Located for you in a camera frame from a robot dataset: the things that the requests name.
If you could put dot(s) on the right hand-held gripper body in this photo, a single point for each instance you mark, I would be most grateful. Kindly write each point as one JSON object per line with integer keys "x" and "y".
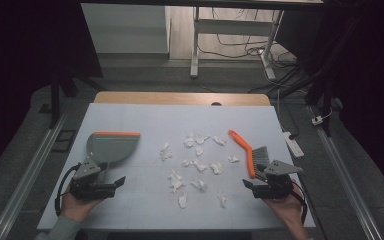
{"x": 273, "y": 185}

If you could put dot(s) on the scattered white paper scraps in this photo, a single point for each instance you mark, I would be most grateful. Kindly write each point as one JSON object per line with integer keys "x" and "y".
{"x": 198, "y": 165}

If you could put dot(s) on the wooden table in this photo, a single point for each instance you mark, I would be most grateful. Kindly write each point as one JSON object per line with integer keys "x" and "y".
{"x": 180, "y": 98}

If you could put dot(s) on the white power strip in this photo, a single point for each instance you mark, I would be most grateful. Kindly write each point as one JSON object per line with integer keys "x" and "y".
{"x": 293, "y": 144}

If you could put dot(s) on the grey dustpan with orange edge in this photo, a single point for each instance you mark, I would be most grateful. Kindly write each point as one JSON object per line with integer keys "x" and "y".
{"x": 113, "y": 146}

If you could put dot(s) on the small white plug adapter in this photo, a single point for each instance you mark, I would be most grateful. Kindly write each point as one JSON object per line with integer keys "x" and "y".
{"x": 317, "y": 120}

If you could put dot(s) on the aluminium rail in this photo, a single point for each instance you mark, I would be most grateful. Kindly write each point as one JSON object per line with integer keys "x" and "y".
{"x": 346, "y": 173}
{"x": 26, "y": 173}

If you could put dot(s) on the person's left hand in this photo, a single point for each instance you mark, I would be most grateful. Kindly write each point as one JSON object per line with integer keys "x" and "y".
{"x": 78, "y": 208}

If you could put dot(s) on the black stand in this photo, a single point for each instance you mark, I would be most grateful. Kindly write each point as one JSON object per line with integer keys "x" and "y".
{"x": 326, "y": 93}
{"x": 55, "y": 100}

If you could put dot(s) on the white desk frame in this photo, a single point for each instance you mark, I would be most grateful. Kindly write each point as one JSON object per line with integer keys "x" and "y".
{"x": 233, "y": 26}

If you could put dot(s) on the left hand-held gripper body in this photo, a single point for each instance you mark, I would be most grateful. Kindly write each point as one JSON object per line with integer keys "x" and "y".
{"x": 88, "y": 186}

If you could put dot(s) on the white cabinet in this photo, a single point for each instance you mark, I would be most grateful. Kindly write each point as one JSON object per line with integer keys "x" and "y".
{"x": 126, "y": 28}

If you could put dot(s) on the white table mat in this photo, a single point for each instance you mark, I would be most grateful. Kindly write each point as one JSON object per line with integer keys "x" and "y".
{"x": 153, "y": 116}

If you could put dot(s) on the person's right hand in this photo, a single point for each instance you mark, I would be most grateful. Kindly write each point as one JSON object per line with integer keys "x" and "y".
{"x": 286, "y": 206}

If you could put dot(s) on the orange brush with grey bristles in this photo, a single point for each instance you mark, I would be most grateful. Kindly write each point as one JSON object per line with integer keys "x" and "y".
{"x": 246, "y": 150}

